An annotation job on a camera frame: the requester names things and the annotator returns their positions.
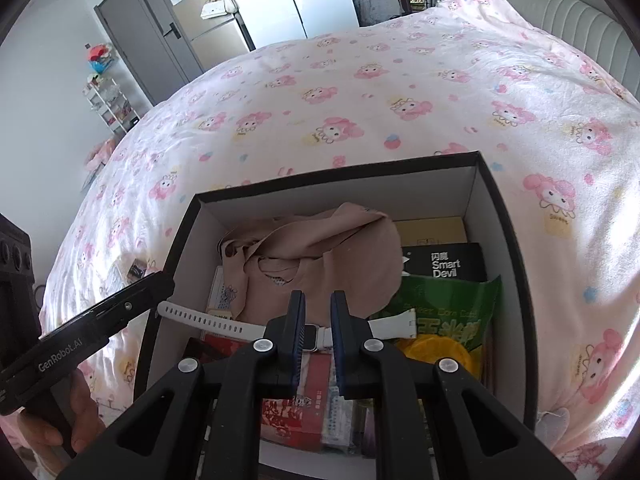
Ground black cardboard box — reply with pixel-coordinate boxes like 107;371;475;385
132;150;541;480

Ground beige refrigerator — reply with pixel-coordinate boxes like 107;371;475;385
172;0;256;71

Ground person's left hand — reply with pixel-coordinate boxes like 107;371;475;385
15;370;108;461

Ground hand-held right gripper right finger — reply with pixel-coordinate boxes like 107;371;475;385
330;290;576;480

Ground red printed packet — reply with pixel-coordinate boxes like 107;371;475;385
187;335;331;453

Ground clear foil packet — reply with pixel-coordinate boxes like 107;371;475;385
102;262;129;294

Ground green snack packet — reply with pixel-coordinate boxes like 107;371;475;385
370;275;503;386

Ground white handbag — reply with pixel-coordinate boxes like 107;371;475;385
200;0;237;21

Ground white padded headboard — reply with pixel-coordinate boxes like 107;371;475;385
477;0;637;86

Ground white shelf rack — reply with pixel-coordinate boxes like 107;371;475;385
82;75;141;136

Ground grey door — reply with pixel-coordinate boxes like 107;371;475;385
95;0;206;106

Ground white strap watch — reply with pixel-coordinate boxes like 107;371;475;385
157;300;418;356

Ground pink cloth bag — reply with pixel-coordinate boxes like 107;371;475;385
217;202;403;321

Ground pink printed blanket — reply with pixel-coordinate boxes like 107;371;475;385
37;0;640;466

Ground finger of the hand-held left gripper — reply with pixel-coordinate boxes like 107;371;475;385
40;271;176;343

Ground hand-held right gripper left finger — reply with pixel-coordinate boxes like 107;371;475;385
60;290;307;480

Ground pink patterned cloth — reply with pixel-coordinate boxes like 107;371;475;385
537;407;631;480

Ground white printed packet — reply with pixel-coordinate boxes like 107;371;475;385
321;355;372;457

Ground tan flat box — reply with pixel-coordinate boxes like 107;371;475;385
392;216;468;249

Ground black printed box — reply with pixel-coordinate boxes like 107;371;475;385
400;242;488;283

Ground toys on shelf rack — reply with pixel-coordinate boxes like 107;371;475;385
85;42;119;76

